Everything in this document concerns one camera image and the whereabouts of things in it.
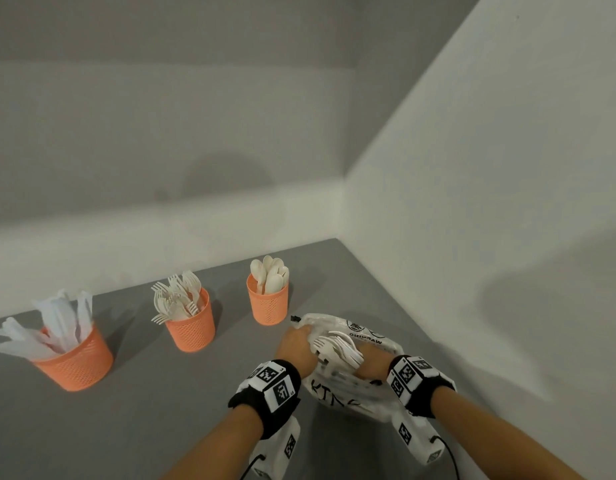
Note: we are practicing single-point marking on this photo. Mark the bunch of white plastic spoons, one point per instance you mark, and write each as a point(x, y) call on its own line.
point(273, 282)

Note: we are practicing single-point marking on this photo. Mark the clear plastic zip bag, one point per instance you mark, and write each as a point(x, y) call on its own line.
point(348, 394)

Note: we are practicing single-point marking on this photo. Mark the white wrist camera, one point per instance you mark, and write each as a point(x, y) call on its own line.
point(418, 439)

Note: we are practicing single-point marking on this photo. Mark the white plastic knife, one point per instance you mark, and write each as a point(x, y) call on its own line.
point(23, 329)

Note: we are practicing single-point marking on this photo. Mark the person's right forearm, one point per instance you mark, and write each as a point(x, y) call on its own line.
point(498, 439)

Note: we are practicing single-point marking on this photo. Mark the person's right hand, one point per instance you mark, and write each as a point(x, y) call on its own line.
point(378, 364)

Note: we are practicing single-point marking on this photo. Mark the person's left hand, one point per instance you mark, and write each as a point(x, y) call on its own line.
point(295, 349)

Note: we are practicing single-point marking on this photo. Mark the bunch of white plastic knives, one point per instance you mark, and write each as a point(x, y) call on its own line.
point(63, 319)

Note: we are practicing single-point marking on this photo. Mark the bunch of white plastic cutlery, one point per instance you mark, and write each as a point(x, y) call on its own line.
point(338, 344)

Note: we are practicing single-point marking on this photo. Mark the bunch of white plastic forks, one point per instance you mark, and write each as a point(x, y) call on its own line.
point(175, 299)

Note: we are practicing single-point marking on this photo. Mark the person's left forearm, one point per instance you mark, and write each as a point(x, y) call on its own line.
point(213, 449)

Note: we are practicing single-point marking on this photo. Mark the orange mesh cup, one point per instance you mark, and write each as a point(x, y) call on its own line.
point(193, 329)
point(268, 307)
point(78, 367)

